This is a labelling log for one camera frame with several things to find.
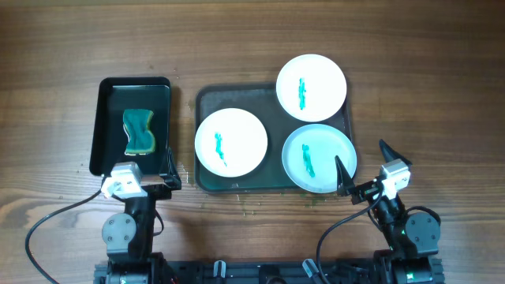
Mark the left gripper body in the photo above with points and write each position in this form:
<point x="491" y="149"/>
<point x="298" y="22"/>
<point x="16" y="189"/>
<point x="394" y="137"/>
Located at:
<point x="156" y="188"/>

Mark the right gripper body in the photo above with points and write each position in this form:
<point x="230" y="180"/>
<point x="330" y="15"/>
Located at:
<point x="365" y="189"/>

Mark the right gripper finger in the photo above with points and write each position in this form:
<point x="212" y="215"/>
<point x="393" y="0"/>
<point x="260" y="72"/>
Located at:
<point x="389" y="154"/>
<point x="345" y="183"/>

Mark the green yellow sponge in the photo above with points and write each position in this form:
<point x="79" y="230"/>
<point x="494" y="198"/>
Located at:
<point x="136" y="124"/>

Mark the white plate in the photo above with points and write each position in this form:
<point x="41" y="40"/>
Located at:
<point x="231" y="142"/>
<point x="309" y="153"/>
<point x="311" y="88"/>

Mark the white plate top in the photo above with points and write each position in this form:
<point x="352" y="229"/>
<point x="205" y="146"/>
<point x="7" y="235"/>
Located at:
<point x="311" y="88"/>

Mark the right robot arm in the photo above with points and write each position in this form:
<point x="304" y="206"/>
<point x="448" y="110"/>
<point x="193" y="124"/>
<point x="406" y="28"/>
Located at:
<point x="412" y="234"/>

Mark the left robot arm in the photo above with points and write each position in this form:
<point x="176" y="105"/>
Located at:
<point x="129" y="235"/>

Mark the dark grey serving tray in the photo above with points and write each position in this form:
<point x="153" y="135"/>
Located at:
<point x="259" y="99"/>

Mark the black rectangular water tub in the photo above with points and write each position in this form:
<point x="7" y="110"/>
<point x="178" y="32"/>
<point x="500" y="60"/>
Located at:
<point x="117" y="94"/>

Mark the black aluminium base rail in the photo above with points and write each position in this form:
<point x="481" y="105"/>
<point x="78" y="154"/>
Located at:
<point x="268" y="272"/>

